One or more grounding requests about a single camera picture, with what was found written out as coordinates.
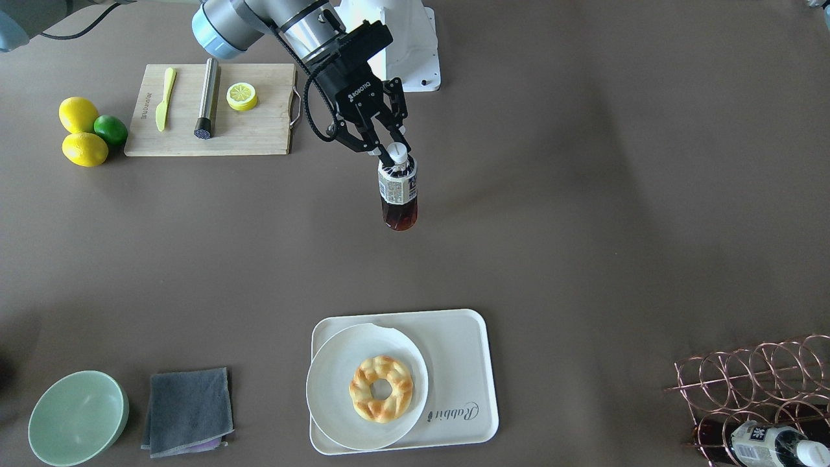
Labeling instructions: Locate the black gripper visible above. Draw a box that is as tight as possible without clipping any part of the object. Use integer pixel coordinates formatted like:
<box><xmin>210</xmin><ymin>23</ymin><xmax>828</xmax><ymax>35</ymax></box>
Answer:
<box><xmin>318</xmin><ymin>63</ymin><xmax>411</xmax><ymax>157</ymax></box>

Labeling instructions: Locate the tea bottle rack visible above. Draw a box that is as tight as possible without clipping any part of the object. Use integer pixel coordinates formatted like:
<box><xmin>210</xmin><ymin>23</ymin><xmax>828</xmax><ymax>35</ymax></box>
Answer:
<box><xmin>693</xmin><ymin>419</ymin><xmax>829</xmax><ymax>466</ymax></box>
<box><xmin>377</xmin><ymin>142</ymin><xmax>418</xmax><ymax>231</ymax></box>

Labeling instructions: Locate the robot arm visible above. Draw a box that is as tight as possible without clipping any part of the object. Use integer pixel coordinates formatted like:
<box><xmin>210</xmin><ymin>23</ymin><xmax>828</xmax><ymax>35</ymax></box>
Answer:
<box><xmin>191</xmin><ymin>1</ymin><xmax>407</xmax><ymax>167</ymax></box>

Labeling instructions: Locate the cream serving tray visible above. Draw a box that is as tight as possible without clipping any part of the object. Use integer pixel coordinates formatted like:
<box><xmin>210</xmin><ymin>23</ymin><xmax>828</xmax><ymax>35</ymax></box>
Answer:
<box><xmin>306</xmin><ymin>309</ymin><xmax>500</xmax><ymax>455</ymax></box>

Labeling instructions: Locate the tea bottle rack back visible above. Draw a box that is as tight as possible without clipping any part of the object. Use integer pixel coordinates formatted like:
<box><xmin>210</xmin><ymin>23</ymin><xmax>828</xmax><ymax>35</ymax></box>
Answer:
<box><xmin>693</xmin><ymin>419</ymin><xmax>829</xmax><ymax>466</ymax></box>

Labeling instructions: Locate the wooden cutting board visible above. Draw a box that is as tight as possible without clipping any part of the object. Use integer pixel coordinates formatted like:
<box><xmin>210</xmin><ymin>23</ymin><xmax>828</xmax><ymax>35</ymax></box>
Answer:
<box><xmin>124</xmin><ymin>63</ymin><xmax>297</xmax><ymax>157</ymax></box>

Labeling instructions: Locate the half lemon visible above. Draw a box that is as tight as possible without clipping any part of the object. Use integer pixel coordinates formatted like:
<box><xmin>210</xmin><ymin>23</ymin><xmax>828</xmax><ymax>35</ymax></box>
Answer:
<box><xmin>226</xmin><ymin>82</ymin><xmax>259</xmax><ymax>112</ymax></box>

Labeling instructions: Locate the steel muddler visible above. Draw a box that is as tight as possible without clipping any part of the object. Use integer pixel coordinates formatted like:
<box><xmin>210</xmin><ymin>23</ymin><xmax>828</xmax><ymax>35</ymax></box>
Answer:
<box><xmin>193</xmin><ymin>57</ymin><xmax>220</xmax><ymax>141</ymax></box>

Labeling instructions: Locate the yellow plastic knife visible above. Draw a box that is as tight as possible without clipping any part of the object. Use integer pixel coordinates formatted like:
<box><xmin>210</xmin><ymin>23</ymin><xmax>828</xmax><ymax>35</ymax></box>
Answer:
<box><xmin>155</xmin><ymin>66</ymin><xmax>177</xmax><ymax>132</ymax></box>

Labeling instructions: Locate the green lime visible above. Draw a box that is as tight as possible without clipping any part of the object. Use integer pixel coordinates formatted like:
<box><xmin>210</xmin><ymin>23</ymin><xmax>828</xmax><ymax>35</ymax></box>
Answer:
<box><xmin>93</xmin><ymin>115</ymin><xmax>128</xmax><ymax>146</ymax></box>

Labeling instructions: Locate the white round plate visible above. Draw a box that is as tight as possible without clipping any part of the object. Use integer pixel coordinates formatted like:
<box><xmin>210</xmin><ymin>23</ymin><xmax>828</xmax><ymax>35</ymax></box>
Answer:
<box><xmin>306</xmin><ymin>323</ymin><xmax>429</xmax><ymax>450</ymax></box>

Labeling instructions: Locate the lemon near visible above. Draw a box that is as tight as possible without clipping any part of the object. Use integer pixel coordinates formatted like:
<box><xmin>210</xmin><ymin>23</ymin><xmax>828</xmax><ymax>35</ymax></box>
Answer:
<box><xmin>62</xmin><ymin>132</ymin><xmax>109</xmax><ymax>167</ymax></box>

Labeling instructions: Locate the lemon far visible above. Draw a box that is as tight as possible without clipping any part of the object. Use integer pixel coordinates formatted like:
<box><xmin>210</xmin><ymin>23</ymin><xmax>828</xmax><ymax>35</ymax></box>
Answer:
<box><xmin>58</xmin><ymin>97</ymin><xmax>100</xmax><ymax>134</ymax></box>

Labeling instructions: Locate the grey folded cloth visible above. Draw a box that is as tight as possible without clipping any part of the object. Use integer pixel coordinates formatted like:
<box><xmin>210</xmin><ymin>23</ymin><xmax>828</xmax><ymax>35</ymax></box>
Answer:
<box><xmin>141</xmin><ymin>367</ymin><xmax>235</xmax><ymax>459</ymax></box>

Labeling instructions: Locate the green bowl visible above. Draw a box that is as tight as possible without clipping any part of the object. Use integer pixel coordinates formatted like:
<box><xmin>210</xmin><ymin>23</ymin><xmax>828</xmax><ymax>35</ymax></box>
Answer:
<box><xmin>29</xmin><ymin>370</ymin><xmax>128</xmax><ymax>466</ymax></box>

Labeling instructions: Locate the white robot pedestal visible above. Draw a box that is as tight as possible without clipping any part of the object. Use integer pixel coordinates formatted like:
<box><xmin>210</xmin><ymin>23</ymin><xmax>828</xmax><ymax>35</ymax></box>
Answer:
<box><xmin>335</xmin><ymin>1</ymin><xmax>442</xmax><ymax>93</ymax></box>

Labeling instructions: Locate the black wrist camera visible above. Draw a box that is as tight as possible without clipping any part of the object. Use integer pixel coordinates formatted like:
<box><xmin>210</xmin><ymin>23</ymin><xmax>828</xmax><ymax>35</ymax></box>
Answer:
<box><xmin>323</xmin><ymin>20</ymin><xmax>392</xmax><ymax>67</ymax></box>

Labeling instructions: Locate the braided ring pastry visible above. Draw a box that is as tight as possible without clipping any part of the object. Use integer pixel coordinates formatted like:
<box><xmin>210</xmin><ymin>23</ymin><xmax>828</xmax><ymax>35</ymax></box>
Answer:
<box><xmin>349</xmin><ymin>355</ymin><xmax>413</xmax><ymax>424</ymax></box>

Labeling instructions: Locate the copper wire bottle rack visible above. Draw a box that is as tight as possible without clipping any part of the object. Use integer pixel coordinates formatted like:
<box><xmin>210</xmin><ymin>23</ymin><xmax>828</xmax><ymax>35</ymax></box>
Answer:
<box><xmin>670</xmin><ymin>333</ymin><xmax>829</xmax><ymax>466</ymax></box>

